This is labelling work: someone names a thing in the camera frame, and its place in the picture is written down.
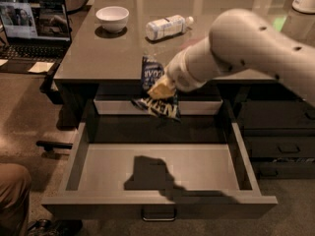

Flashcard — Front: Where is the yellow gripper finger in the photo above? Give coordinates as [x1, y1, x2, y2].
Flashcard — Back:
[148, 75, 176, 99]

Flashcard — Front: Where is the blue chip bag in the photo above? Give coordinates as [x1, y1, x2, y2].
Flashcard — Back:
[131, 55, 181, 122]

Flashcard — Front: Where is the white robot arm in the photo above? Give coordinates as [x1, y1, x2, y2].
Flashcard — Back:
[149, 9, 315, 105]

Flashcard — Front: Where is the white inner drawer tray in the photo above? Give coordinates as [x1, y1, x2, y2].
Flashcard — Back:
[94, 95, 222, 116]

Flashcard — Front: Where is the open grey top drawer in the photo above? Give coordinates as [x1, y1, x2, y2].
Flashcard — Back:
[42, 102, 278, 220]

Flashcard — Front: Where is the grey counter cabinet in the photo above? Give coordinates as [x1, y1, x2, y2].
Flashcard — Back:
[53, 0, 315, 130]

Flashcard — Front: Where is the dark side drawer cabinet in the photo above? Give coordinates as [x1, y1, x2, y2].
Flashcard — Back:
[233, 84, 315, 179]

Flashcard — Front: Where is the clear plastic water bottle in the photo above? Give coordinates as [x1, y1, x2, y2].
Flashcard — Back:
[146, 15, 194, 41]

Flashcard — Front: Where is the white ceramic bowl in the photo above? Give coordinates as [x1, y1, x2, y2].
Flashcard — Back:
[95, 6, 129, 33]

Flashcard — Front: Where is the white paper note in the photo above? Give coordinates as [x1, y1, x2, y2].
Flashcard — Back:
[29, 62, 53, 74]

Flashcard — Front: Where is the black chair base leg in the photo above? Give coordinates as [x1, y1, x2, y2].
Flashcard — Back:
[36, 141, 72, 151]

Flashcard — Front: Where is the open black laptop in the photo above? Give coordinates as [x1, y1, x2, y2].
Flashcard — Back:
[0, 0, 72, 74]

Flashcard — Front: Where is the black shoe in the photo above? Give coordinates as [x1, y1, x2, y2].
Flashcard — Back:
[27, 219, 83, 236]

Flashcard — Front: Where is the metal drawer handle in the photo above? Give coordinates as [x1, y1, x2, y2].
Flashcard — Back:
[141, 206, 177, 222]

